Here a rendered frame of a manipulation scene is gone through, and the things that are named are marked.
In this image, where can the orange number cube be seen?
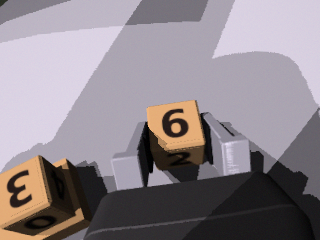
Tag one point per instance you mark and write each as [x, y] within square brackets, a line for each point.
[34, 197]
[176, 135]

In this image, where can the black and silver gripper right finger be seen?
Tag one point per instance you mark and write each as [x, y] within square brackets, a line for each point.
[230, 154]

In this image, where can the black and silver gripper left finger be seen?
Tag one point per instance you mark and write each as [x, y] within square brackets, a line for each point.
[131, 168]

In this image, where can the brown wooden calendar stand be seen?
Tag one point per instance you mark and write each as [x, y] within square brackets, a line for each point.
[80, 221]

